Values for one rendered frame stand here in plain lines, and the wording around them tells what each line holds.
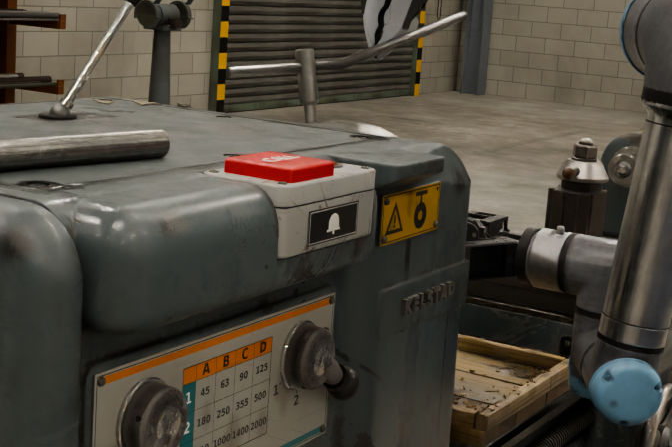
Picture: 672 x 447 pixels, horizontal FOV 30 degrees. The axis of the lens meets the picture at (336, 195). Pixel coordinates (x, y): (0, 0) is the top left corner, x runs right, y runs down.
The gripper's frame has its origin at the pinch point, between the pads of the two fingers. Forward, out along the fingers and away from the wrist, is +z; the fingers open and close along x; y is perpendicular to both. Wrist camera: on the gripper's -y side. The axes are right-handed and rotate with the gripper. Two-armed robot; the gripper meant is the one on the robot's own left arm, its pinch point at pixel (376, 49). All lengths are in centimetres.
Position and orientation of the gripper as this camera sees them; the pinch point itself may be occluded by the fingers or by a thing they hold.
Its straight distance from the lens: 157.7
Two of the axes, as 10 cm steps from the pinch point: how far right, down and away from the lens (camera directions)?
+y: 5.2, -1.1, 8.5
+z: -2.6, 9.2, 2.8
